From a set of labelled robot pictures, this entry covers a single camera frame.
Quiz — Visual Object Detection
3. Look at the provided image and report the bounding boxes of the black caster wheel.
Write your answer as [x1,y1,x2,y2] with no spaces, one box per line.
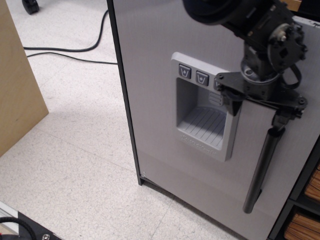
[21,0,40,15]

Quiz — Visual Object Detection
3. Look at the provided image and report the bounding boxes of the dark shelf unit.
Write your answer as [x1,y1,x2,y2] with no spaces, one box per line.
[267,139,320,240]

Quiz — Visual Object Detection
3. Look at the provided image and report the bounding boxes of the black braided cable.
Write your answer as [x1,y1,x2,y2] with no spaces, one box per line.
[0,214,38,240]

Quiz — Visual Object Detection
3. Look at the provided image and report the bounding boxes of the thin black floor cable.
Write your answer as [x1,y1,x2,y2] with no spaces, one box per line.
[26,51,118,65]

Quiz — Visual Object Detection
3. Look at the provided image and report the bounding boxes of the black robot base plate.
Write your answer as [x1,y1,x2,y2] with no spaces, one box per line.
[18,211,64,240]

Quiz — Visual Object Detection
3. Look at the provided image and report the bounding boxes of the orange folders on shelf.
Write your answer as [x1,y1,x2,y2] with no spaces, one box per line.
[283,164,320,240]

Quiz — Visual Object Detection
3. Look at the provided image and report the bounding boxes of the light wooden board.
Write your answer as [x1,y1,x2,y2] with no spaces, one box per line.
[0,0,49,155]

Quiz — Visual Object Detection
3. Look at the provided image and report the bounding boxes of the thick black floor cable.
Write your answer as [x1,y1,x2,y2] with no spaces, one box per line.
[22,9,111,53]

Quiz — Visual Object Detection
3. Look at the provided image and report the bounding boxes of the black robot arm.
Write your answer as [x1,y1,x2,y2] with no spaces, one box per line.
[183,0,308,135]

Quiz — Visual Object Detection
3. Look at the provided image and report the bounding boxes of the dark grey fridge cabinet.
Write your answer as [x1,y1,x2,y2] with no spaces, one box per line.
[106,0,320,240]

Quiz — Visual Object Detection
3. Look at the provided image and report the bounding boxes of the grey ice dispenser panel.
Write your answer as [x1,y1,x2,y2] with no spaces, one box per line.
[170,52,239,162]

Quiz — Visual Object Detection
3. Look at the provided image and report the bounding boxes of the wooden board top right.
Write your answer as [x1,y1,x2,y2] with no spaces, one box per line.
[282,0,302,12]

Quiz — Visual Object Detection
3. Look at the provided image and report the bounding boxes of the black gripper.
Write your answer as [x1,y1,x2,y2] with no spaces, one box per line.
[215,72,308,132]

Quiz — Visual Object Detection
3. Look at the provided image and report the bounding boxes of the black fridge door handle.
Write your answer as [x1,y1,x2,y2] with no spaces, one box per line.
[242,127,286,214]

